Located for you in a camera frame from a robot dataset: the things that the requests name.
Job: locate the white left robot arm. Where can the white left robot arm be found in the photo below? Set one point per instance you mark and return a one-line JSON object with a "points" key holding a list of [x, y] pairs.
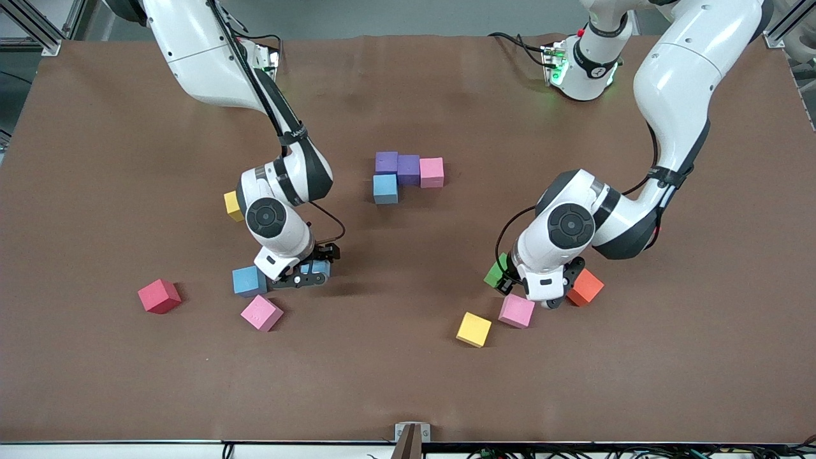
{"points": [[688, 70]]}

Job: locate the orange foam cube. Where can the orange foam cube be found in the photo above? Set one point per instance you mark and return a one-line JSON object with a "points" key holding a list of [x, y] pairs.
{"points": [[588, 290]]}

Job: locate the pink foam cube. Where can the pink foam cube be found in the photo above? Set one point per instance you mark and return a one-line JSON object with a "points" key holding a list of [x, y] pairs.
{"points": [[431, 172], [516, 312], [261, 312]]}

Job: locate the brown table mat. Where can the brown table mat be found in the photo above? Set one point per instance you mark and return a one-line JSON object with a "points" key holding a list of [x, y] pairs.
{"points": [[408, 382]]}

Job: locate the blue foam cube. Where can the blue foam cube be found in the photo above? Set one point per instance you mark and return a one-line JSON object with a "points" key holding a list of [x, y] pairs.
{"points": [[247, 281], [385, 189], [322, 269]]}

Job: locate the purple foam cube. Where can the purple foam cube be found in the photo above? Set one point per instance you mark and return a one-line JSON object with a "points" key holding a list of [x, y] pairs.
{"points": [[408, 169], [386, 162]]}

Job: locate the green foam cube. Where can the green foam cube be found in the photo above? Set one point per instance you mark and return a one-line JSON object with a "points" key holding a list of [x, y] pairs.
{"points": [[494, 273]]}

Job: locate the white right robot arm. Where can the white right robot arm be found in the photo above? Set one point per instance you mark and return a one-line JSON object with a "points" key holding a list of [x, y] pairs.
{"points": [[204, 57]]}

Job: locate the grey metal bracket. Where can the grey metal bracket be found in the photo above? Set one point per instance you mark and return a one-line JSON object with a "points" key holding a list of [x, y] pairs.
{"points": [[411, 440]]}

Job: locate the yellow foam cube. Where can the yellow foam cube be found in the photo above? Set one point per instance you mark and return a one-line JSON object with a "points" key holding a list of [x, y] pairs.
{"points": [[473, 329], [233, 205]]}

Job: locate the aluminium frame profile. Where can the aluminium frame profile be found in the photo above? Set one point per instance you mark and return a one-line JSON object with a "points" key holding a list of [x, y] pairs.
{"points": [[779, 37], [44, 43]]}

